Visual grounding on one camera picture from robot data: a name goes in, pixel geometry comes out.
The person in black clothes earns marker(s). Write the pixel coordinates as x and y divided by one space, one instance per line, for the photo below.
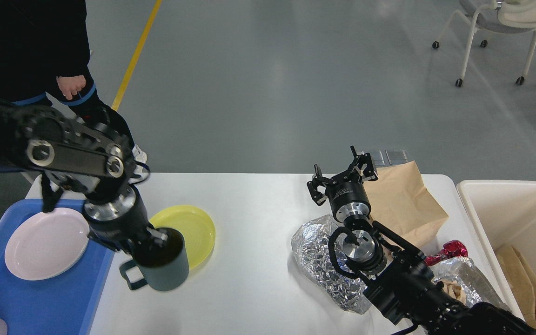
44 52

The white rolling chair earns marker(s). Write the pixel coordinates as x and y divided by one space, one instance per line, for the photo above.
496 17

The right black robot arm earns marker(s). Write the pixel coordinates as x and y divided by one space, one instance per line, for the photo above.
398 282

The grey floor outlet plates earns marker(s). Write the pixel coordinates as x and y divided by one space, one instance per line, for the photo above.
382 158

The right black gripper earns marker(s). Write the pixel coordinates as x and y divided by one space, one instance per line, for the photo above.
347 197

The large crumpled foil ball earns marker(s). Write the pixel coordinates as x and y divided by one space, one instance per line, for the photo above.
310 250

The brown paper bag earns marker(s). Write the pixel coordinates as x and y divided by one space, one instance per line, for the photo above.
401 202

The red foil wrapper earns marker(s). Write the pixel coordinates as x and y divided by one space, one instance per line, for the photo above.
450 249

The dark green mug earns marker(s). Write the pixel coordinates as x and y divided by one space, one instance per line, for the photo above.
162 268

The pink plate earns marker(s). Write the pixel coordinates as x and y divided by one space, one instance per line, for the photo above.
46 244

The brown paper in bin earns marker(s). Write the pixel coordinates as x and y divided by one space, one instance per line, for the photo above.
521 279

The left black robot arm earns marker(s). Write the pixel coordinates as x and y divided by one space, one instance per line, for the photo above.
95 161

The yellow plate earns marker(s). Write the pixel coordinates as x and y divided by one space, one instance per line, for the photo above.
195 225

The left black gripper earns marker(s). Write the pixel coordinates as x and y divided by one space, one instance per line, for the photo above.
122 224

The blue plastic tray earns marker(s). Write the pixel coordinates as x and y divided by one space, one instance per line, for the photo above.
62 305

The white plastic bin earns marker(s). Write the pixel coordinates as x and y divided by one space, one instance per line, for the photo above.
503 213

